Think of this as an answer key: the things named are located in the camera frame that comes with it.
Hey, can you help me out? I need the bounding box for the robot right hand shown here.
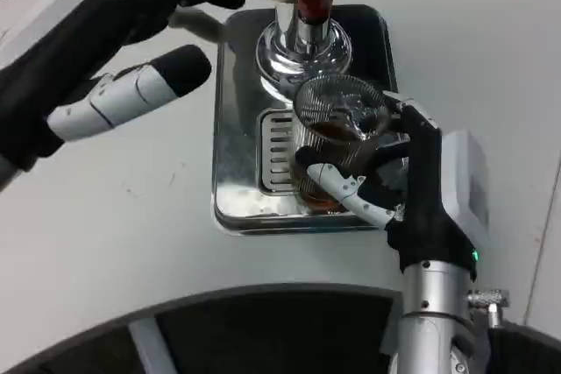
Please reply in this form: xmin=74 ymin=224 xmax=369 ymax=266
xmin=295 ymin=90 xmax=491 ymax=281

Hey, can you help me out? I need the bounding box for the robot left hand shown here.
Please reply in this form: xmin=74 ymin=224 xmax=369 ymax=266
xmin=0 ymin=0 xmax=247 ymax=172

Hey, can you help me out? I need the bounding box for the clear ribbed glass cup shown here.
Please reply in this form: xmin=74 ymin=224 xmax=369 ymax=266
xmin=288 ymin=74 xmax=391 ymax=211

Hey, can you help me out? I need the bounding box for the slotted steel drain grid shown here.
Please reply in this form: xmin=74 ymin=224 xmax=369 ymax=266
xmin=256 ymin=109 xmax=300 ymax=194

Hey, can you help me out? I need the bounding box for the steel drip tray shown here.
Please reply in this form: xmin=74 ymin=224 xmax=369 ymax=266
xmin=212 ymin=4 xmax=400 ymax=235

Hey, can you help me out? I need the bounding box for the drink dispenser with chrome base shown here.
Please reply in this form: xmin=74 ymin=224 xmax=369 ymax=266
xmin=238 ymin=0 xmax=367 ymax=82

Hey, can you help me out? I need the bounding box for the grey black robot torso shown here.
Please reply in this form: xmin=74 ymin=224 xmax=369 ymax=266
xmin=0 ymin=284 xmax=404 ymax=374

